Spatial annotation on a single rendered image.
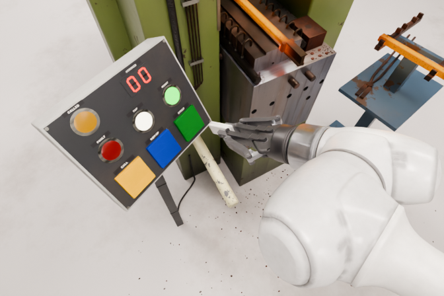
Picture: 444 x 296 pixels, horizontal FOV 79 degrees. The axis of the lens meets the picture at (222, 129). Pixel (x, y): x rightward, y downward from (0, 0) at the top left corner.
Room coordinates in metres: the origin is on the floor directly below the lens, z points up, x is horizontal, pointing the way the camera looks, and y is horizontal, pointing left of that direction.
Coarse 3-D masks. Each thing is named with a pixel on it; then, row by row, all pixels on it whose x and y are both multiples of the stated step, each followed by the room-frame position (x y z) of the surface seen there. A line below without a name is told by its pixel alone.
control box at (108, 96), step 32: (128, 64) 0.46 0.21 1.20; (160, 64) 0.50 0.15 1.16; (96, 96) 0.37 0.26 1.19; (128, 96) 0.41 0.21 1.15; (160, 96) 0.44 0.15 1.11; (192, 96) 0.49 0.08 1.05; (64, 128) 0.30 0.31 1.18; (96, 128) 0.32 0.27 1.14; (128, 128) 0.35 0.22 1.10; (160, 128) 0.38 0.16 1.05; (96, 160) 0.27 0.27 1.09; (128, 160) 0.30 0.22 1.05
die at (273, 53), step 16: (224, 0) 1.06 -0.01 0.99; (256, 0) 1.06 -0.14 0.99; (224, 16) 0.97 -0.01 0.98; (240, 16) 0.95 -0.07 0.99; (272, 16) 0.95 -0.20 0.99; (256, 32) 0.85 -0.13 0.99; (288, 32) 0.85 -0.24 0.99; (240, 48) 0.80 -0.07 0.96; (256, 48) 0.77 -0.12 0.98; (272, 48) 0.76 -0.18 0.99; (256, 64) 0.72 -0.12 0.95; (272, 64) 0.76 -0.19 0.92
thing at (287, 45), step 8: (240, 0) 1.03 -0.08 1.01; (248, 8) 0.98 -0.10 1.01; (256, 16) 0.93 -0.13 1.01; (264, 24) 0.87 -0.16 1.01; (272, 24) 0.87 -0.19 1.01; (272, 32) 0.83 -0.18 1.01; (280, 32) 0.83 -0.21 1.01; (280, 40) 0.78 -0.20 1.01; (288, 40) 0.77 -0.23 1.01; (280, 48) 0.76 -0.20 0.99; (288, 48) 0.75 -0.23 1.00; (296, 48) 0.73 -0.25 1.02; (288, 56) 0.74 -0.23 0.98; (296, 56) 0.71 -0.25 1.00; (304, 56) 0.70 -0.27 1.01; (296, 64) 0.70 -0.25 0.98
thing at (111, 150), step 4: (104, 144) 0.30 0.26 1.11; (108, 144) 0.31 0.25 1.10; (112, 144) 0.31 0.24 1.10; (116, 144) 0.31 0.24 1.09; (104, 148) 0.30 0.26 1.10; (108, 148) 0.30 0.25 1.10; (112, 148) 0.30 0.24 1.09; (116, 148) 0.31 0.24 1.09; (120, 148) 0.31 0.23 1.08; (104, 152) 0.29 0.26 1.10; (108, 152) 0.29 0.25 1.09; (112, 152) 0.30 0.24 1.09; (116, 152) 0.30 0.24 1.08; (120, 152) 0.30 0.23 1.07; (104, 156) 0.28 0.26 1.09; (108, 156) 0.29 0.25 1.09; (112, 156) 0.29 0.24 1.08; (116, 156) 0.29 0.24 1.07
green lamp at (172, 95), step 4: (168, 88) 0.47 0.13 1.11; (172, 88) 0.47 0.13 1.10; (168, 92) 0.46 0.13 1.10; (172, 92) 0.46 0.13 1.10; (176, 92) 0.47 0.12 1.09; (168, 96) 0.45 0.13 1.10; (172, 96) 0.46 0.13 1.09; (176, 96) 0.46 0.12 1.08; (168, 100) 0.44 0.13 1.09; (172, 100) 0.45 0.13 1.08; (176, 100) 0.46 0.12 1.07
